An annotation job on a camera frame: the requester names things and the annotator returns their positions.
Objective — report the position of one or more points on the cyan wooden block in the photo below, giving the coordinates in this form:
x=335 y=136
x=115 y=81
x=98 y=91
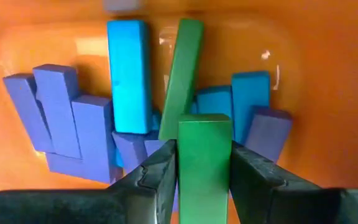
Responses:
x=214 y=101
x=156 y=121
x=250 y=93
x=129 y=77

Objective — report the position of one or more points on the purple wooden block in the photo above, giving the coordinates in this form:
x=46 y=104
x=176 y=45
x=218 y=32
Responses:
x=93 y=133
x=26 y=112
x=269 y=133
x=130 y=149
x=70 y=168
x=154 y=146
x=57 y=105

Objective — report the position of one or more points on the green wooden block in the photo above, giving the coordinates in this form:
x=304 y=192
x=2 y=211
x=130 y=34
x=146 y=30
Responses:
x=182 y=77
x=204 y=161

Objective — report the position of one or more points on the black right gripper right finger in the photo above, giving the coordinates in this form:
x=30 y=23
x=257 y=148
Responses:
x=275 y=199

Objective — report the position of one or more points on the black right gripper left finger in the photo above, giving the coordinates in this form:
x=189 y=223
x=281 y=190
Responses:
x=129 y=199

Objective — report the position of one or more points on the orange plastic basket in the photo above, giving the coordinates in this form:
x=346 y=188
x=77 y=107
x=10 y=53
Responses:
x=322 y=93

